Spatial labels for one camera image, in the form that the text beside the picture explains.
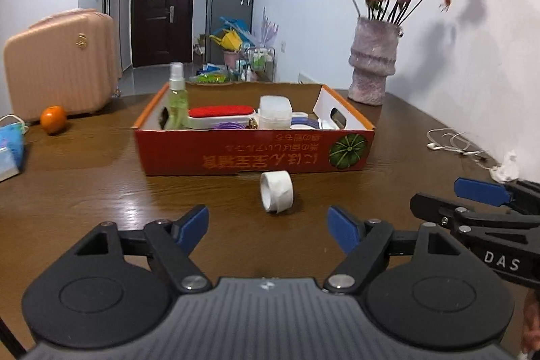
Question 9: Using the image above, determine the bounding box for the pink bin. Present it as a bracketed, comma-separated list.
[222, 49, 244, 70]

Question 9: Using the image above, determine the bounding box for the orange fruit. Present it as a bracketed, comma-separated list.
[39, 105, 69, 135]

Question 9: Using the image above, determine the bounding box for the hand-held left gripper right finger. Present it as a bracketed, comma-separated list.
[324, 206, 471, 296]

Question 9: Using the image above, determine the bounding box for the pink suitcase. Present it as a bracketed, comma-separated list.
[3, 7, 121, 123]

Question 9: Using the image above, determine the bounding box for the dark brown entrance door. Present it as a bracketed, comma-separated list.
[131, 0, 197, 68]

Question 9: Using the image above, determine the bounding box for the white case with red lid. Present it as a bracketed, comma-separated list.
[186, 104, 259, 130]

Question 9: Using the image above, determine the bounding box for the white earphone cable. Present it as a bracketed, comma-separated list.
[426, 127, 492, 169]

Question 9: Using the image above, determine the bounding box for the green spray bottle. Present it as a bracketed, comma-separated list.
[163, 62, 191, 131]

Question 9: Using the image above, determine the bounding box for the blue tape roll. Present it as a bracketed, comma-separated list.
[291, 111, 320, 125]

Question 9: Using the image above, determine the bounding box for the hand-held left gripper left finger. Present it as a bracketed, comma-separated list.
[70, 204, 212, 294]

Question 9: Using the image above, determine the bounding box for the blue and yellow bundle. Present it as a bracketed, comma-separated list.
[209, 17, 254, 51]

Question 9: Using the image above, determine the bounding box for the grey interior door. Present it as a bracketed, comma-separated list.
[103, 0, 123, 75]

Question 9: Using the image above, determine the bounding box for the blue tissue pack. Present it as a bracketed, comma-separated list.
[0, 114, 29, 183]

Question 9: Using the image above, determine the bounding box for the orange cardboard box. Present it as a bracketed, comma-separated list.
[132, 81, 376, 177]

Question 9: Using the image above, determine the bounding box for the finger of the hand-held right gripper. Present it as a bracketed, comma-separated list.
[410, 193, 540, 245]
[454, 177, 540, 215]

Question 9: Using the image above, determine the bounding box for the pale purple flower wrap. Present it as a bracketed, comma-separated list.
[252, 7, 279, 49]

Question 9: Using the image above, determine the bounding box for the pink textured vase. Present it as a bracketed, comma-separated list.
[348, 16, 402, 107]

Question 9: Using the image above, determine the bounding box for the person's right hand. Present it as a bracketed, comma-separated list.
[522, 292, 540, 355]

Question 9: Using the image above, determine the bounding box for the crumpled white tissue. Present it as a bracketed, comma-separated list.
[490, 151, 520, 182]

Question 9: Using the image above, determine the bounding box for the translucent plastic container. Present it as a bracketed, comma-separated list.
[257, 95, 294, 130]

